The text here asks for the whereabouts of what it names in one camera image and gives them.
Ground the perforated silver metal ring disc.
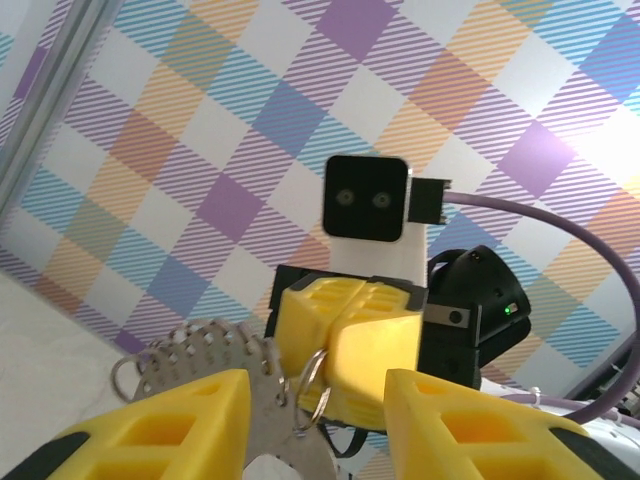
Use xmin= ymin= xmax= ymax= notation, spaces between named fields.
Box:
xmin=132 ymin=318 xmax=337 ymax=480

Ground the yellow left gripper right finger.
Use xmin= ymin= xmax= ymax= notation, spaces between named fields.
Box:
xmin=383 ymin=368 xmax=640 ymax=480

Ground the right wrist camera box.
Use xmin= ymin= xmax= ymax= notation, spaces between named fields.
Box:
xmin=321 ymin=153 xmax=454 ymax=292

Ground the small silver split keyring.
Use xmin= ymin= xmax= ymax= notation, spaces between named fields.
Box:
xmin=110 ymin=353 xmax=149 ymax=402
xmin=293 ymin=348 xmax=334 ymax=441

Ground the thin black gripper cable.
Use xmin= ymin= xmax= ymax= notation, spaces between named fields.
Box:
xmin=319 ymin=422 xmax=371 ymax=459

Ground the aluminium frame post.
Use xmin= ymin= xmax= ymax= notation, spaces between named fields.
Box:
xmin=0 ymin=0 xmax=121 ymax=221

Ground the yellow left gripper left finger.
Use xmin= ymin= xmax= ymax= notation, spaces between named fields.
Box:
xmin=0 ymin=367 xmax=251 ymax=480

